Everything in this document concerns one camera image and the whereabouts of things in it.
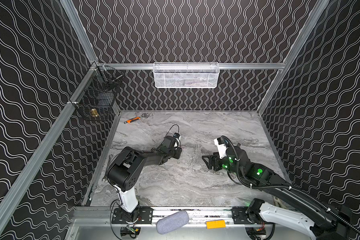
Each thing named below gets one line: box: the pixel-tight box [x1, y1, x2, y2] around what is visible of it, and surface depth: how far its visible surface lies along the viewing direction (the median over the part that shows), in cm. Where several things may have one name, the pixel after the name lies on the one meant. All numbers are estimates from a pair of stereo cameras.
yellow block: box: [206, 220, 226, 229], surface depth 74 cm
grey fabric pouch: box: [156, 211, 190, 235], surface depth 72 cm
